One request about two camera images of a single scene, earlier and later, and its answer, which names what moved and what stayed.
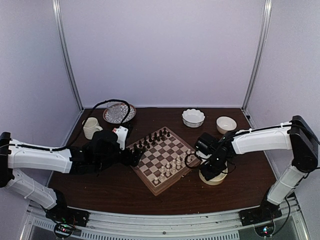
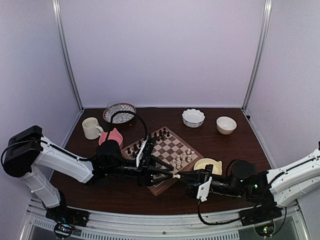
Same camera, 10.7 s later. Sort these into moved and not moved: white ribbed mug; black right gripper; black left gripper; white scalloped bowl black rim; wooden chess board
Moved: black right gripper; black left gripper
Not moved: white ribbed mug; white scalloped bowl black rim; wooden chess board
